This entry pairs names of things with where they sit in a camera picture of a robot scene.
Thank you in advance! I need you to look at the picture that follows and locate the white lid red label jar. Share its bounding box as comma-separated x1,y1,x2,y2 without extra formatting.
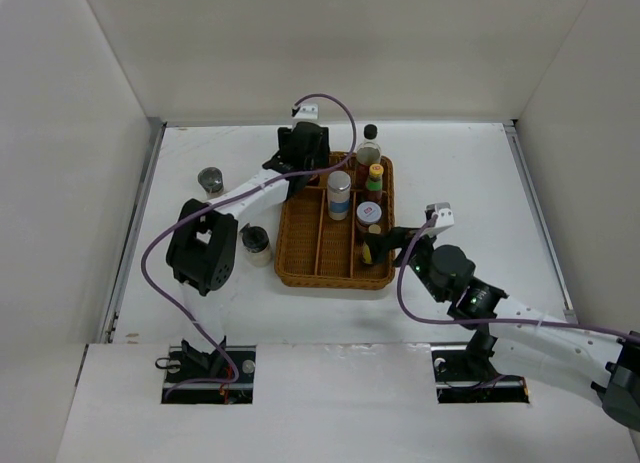
355,201,383,234

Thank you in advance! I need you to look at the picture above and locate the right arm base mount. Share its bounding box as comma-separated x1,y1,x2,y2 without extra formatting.
431,333,529,404

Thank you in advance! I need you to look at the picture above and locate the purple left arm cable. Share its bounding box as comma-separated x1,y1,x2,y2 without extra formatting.
140,93,358,402

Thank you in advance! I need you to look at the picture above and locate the yellow label sesame oil bottle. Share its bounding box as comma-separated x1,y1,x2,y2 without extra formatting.
361,224,382,266

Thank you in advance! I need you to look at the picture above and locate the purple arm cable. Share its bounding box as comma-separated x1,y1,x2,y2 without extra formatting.
396,220,640,389
140,93,358,402

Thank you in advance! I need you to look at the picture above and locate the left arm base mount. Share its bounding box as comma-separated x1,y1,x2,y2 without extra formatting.
155,340,257,405

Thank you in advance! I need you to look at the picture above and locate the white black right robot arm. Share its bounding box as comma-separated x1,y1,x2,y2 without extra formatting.
364,224,639,430

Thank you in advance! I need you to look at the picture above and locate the clear glass shaker jar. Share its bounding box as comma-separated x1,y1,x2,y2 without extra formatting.
240,224,272,267

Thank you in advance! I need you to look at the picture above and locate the green label chili sauce bottle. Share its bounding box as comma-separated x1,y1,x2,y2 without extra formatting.
360,163,384,204

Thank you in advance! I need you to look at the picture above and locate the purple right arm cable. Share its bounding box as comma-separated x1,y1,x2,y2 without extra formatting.
396,220,640,389

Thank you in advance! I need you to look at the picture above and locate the brown wicker divided basket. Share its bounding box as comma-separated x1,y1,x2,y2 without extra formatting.
275,175,395,290

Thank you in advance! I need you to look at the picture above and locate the clear salt grinder black top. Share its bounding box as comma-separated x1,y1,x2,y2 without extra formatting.
197,167,224,199

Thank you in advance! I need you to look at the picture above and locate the silver lid white pepper jar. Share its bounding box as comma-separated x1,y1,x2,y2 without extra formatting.
327,171,351,221

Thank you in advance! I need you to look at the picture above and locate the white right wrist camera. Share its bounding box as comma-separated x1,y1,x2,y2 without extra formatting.
425,202,455,237

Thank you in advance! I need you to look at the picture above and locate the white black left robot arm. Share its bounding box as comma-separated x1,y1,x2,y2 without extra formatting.
166,122,329,296

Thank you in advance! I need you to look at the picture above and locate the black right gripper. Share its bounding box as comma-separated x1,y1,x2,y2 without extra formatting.
364,224,447,303

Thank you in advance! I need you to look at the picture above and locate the tall dark soy sauce bottle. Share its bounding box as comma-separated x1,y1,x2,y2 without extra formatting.
354,124,382,188

